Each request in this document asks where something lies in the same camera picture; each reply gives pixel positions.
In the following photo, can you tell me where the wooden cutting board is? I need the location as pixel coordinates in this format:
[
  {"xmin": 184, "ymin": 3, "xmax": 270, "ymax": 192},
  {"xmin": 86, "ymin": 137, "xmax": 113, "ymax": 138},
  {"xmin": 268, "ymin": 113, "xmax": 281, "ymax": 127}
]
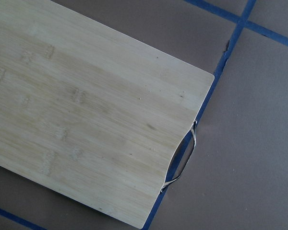
[{"xmin": 0, "ymin": 0, "xmax": 214, "ymax": 229}]

